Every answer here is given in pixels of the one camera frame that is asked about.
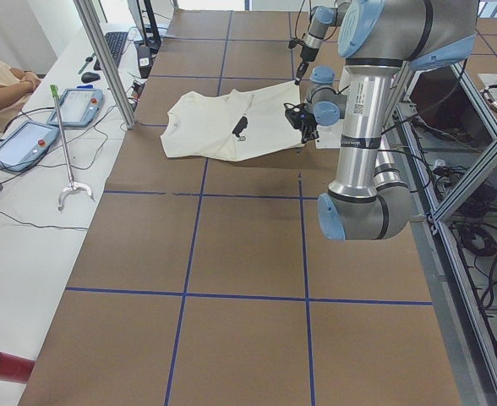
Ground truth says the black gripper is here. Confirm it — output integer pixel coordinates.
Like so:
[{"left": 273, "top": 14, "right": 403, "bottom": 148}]
[
  {"left": 301, "top": 111, "right": 320, "bottom": 143},
  {"left": 294, "top": 45, "right": 319, "bottom": 85}
]

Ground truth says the white long-sleeve printed shirt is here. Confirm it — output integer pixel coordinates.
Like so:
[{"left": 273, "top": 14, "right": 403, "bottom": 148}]
[{"left": 161, "top": 81, "right": 302, "bottom": 162}]

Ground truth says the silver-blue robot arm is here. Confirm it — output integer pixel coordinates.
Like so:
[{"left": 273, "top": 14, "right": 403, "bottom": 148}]
[
  {"left": 288, "top": 1, "right": 351, "bottom": 85},
  {"left": 297, "top": 1, "right": 478, "bottom": 240}
]

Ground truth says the black monitor stand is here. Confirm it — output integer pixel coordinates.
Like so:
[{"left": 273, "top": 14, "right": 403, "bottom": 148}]
[{"left": 134, "top": 0, "right": 162, "bottom": 54}]

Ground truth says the black power adapter box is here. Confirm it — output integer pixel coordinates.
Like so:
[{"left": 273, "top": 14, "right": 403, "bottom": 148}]
[{"left": 137, "top": 44, "right": 153, "bottom": 79}]

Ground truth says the black keyboard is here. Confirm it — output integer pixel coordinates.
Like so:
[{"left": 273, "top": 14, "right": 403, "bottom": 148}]
[{"left": 105, "top": 31, "right": 128, "bottom": 66}]

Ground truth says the black computer mouse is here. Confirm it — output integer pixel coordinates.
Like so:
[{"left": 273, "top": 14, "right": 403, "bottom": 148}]
[{"left": 80, "top": 72, "right": 101, "bottom": 84}]

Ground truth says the far teach pendant tablet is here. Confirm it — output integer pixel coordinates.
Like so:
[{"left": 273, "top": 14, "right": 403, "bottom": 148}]
[{"left": 52, "top": 87, "right": 104, "bottom": 129}]

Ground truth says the teach pendant tablet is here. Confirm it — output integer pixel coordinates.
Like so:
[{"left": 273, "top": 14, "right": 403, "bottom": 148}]
[
  {"left": 52, "top": 87, "right": 104, "bottom": 129},
  {"left": 0, "top": 120, "right": 59, "bottom": 173}
]

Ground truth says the metal reacher grabber tool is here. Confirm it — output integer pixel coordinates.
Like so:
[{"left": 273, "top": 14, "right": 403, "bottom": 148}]
[{"left": 50, "top": 85, "right": 94, "bottom": 211}]

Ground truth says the near teach pendant tablet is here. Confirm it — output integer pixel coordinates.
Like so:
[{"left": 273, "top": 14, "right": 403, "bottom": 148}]
[{"left": 0, "top": 120, "right": 59, "bottom": 173}]

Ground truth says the red cylinder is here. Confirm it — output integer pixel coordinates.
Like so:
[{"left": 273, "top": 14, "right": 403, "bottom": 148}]
[{"left": 0, "top": 352, "right": 35, "bottom": 384}]

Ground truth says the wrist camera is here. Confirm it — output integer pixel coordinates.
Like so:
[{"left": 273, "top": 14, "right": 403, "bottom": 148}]
[
  {"left": 283, "top": 102, "right": 307, "bottom": 129},
  {"left": 288, "top": 37, "right": 303, "bottom": 49}
]

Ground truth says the white camera mast with base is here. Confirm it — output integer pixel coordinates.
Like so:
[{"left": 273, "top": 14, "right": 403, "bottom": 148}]
[{"left": 315, "top": 126, "right": 341, "bottom": 150}]

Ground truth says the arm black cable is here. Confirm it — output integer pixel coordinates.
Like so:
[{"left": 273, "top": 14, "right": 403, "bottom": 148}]
[{"left": 290, "top": 0, "right": 309, "bottom": 43}]

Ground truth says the aluminium frame post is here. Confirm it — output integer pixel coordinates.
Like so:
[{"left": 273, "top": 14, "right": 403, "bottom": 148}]
[{"left": 74, "top": 0, "right": 135, "bottom": 129}]

